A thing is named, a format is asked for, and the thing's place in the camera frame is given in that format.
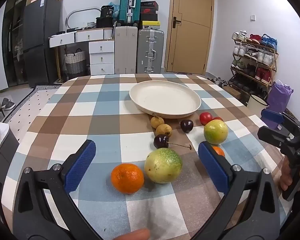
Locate dark stemless cherry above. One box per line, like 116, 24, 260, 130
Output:
180, 119, 194, 133

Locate patterned rug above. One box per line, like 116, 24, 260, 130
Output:
5, 85, 63, 130

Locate teal suitcase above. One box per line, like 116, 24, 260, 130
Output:
119, 0, 142, 27

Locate pair of floor shoes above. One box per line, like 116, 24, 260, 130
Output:
212, 77, 230, 87

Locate wooden door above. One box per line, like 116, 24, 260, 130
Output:
166, 0, 214, 75

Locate small orange mandarin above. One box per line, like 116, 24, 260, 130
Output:
211, 146, 226, 158

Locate purple bag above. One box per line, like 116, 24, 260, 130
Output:
266, 80, 293, 129

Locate wooden shoe rack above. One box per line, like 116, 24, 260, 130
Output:
229, 31, 279, 98

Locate oval metal frame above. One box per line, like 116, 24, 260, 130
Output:
66, 8, 102, 29

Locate large orange mandarin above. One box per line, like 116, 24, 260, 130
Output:
111, 163, 145, 195

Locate blue plastic bag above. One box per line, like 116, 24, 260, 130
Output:
109, 2, 120, 18

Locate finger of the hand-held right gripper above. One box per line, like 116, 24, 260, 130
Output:
261, 108, 300, 137
257, 126, 294, 154

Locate person's right hand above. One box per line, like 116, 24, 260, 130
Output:
279, 155, 300, 192

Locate brown stemless longan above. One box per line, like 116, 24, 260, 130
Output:
155, 124, 172, 138

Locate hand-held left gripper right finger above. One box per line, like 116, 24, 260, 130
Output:
198, 141, 282, 240

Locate person's left hand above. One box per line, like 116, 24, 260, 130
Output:
114, 228, 150, 240

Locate cream round plate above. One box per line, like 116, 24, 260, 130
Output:
129, 80, 202, 119

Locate yellow-green guava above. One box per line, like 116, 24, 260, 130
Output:
144, 148, 183, 184

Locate brown longan with stem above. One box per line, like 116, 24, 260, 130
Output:
150, 114, 165, 129

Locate beige suitcase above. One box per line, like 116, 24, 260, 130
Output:
114, 26, 138, 75

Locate white desk with drawers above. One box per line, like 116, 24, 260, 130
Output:
49, 29, 104, 48

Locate silver suitcase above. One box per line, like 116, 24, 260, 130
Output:
137, 29, 165, 74

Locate stack of shoe boxes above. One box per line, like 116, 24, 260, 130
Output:
139, 1, 161, 30

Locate dark glass cabinet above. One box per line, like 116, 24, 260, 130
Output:
2, 0, 25, 88

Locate white drawer cabinet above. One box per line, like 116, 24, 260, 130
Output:
89, 40, 115, 75

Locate dark grey fridge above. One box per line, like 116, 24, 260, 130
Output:
22, 0, 62, 85

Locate grey side cabinet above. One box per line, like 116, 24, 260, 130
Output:
0, 120, 20, 205

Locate black bag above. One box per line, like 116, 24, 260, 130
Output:
96, 5, 115, 28

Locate rows of shoes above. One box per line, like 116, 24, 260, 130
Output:
230, 31, 278, 94

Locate green-yellow orange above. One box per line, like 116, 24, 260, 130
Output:
203, 119, 229, 145

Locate white bucket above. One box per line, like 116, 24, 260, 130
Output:
247, 94, 268, 115

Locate dark cherry with stem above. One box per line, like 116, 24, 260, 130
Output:
153, 134, 192, 150

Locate grey sneakers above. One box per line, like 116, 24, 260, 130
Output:
1, 98, 15, 111

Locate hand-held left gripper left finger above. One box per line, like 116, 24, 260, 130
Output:
12, 139, 103, 240

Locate wicker basket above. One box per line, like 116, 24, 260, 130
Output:
64, 49, 87, 74

